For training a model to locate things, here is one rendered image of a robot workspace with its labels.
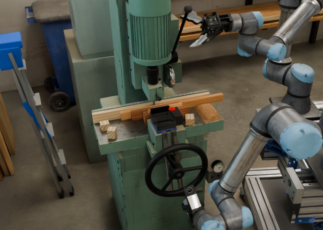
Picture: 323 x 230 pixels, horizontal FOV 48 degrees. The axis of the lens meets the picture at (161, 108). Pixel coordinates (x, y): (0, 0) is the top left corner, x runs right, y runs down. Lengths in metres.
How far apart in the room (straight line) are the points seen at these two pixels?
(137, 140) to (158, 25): 0.52
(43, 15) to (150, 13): 1.86
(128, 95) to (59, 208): 1.07
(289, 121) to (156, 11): 0.67
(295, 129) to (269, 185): 1.32
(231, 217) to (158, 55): 0.72
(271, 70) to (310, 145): 0.89
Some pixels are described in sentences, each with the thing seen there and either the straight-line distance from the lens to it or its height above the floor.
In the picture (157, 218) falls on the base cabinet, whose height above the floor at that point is 0.34.
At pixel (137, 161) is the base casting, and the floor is 0.76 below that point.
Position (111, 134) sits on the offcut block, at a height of 0.93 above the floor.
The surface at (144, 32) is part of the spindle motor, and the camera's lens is 1.54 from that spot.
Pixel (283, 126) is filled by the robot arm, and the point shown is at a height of 1.22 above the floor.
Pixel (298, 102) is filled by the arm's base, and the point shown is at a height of 0.88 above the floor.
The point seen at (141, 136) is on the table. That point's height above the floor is 0.90.
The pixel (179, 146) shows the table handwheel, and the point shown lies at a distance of 1.52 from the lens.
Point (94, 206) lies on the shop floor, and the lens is 2.63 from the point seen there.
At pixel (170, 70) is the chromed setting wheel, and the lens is 1.84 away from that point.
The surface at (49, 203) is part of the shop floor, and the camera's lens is 2.72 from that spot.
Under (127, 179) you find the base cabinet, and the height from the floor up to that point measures 0.66.
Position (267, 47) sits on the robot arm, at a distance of 1.63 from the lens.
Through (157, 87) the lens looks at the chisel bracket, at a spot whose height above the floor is 1.07.
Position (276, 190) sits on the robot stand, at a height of 0.21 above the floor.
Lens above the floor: 1.89
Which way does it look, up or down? 32 degrees down
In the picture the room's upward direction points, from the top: 2 degrees counter-clockwise
